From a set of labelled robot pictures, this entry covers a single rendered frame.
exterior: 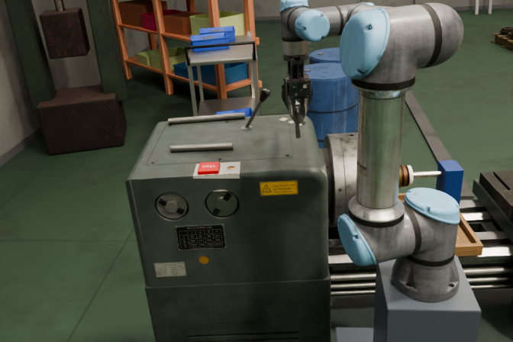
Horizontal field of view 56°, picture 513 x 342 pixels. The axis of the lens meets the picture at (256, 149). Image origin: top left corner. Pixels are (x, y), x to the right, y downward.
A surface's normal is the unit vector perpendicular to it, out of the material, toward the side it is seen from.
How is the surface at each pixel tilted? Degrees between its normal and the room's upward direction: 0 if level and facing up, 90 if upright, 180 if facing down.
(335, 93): 90
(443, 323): 90
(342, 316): 0
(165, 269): 90
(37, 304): 0
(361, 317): 0
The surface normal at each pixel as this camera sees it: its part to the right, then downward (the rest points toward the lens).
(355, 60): -0.96, 0.05
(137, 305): -0.07, -0.91
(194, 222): -0.01, 0.41
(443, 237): 0.27, 0.38
